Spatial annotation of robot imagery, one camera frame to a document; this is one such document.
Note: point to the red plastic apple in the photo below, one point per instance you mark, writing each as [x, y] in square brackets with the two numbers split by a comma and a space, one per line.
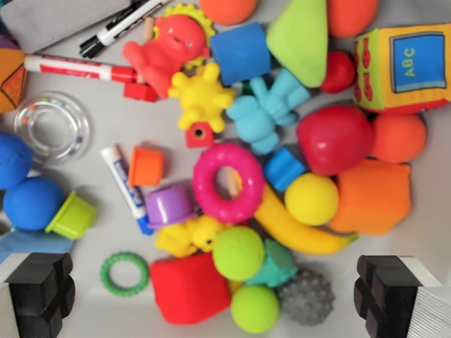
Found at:
[334, 141]

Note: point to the red soft cube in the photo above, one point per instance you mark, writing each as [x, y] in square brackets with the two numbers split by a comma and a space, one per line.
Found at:
[190, 288]

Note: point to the orange fabric cube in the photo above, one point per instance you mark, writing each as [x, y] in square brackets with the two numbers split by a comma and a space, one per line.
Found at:
[10, 81]

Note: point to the small red ball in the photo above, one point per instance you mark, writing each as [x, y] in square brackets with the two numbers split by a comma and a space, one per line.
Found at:
[338, 72]

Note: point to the small wooden peg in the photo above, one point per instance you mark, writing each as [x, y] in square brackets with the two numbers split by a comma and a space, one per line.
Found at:
[148, 27]

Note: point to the ABC fabric cube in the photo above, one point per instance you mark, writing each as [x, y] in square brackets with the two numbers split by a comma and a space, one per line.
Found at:
[405, 67]

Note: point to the black dry erase marker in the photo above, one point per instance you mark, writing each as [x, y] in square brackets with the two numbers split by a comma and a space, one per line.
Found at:
[116, 30]

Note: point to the lime green plastic cup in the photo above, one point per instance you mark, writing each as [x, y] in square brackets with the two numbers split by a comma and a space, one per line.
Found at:
[72, 216]

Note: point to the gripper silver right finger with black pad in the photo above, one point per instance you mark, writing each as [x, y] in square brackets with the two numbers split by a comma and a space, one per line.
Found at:
[394, 299]

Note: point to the teal rubber toy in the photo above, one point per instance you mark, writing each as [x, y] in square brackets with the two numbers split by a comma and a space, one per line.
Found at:
[278, 264]

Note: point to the lime green ball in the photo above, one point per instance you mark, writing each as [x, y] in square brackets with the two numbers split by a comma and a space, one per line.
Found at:
[255, 310]
[239, 253]

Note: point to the small red plastic block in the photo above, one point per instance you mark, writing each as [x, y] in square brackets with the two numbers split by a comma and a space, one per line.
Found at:
[140, 92]

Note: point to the blue foam block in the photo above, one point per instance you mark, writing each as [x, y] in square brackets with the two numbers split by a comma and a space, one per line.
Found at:
[241, 53]

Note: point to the green soft triangle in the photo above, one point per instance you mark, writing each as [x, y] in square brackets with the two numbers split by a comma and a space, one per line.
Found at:
[299, 38]

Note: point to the grey spiky ball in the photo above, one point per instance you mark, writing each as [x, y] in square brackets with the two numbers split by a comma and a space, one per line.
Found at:
[306, 299]

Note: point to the light blue rubber robot toy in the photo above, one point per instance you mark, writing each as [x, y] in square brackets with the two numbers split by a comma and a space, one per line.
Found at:
[264, 112]

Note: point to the orange plastic cup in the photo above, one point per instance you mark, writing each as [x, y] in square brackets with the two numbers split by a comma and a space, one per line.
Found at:
[145, 167]

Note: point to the blue Expo dry erase marker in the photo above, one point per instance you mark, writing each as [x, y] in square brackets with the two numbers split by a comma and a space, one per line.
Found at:
[125, 183]

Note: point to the small blue block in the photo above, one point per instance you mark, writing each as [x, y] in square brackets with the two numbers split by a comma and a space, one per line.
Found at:
[282, 169]

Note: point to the orange ball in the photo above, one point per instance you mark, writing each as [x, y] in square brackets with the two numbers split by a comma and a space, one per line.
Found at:
[352, 15]
[400, 139]
[228, 10]

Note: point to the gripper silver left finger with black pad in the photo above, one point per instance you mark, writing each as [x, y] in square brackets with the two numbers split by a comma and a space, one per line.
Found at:
[31, 295]

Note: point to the red dry erase marker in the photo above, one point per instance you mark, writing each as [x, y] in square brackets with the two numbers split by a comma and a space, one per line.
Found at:
[70, 67]

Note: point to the yellow ball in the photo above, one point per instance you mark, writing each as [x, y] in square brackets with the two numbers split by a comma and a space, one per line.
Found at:
[311, 199]

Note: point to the yellow spiky rubber toy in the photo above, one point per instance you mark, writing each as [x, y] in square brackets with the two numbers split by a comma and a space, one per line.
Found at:
[201, 96]

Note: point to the blue ball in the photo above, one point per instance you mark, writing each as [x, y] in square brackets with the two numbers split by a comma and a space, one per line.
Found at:
[33, 204]
[12, 160]

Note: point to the red wooden block with hole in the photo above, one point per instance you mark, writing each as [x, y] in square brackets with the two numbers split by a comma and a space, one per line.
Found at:
[199, 135]

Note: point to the orange soft cube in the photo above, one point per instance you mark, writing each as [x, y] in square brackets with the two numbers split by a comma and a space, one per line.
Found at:
[373, 197]

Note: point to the grey felt eraser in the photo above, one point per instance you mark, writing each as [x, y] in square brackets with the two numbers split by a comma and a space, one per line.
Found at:
[38, 21]

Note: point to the red rubber monster toy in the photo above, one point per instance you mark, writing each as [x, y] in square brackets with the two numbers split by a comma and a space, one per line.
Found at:
[169, 49]

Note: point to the purple plastic cup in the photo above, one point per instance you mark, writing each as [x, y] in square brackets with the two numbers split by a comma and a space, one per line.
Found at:
[169, 207]

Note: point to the yellow rubber duck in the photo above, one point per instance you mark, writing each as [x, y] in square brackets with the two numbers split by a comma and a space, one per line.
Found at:
[186, 237]

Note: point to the yellow plastic banana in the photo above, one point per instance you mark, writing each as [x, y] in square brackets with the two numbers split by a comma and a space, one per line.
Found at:
[292, 232]

